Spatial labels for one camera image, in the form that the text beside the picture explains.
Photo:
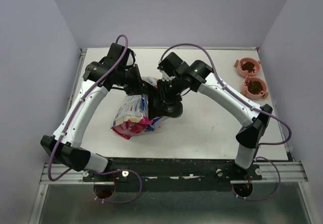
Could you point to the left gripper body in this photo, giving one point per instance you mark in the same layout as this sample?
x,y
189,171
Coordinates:
x,y
132,84

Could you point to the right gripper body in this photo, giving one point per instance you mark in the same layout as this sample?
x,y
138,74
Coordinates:
x,y
170,90

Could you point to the cat food bag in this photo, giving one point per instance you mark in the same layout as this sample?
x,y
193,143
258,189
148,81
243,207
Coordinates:
x,y
132,116

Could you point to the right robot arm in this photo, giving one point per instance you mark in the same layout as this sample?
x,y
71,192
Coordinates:
x,y
254,118

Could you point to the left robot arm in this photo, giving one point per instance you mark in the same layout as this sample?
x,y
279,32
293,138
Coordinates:
x,y
64,145

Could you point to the brown kibble in bowl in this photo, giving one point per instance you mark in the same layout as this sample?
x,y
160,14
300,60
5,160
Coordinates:
x,y
254,87

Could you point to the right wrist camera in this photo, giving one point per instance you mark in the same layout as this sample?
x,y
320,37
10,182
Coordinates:
x,y
164,75

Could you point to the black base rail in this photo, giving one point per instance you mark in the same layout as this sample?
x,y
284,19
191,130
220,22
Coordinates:
x,y
172,175

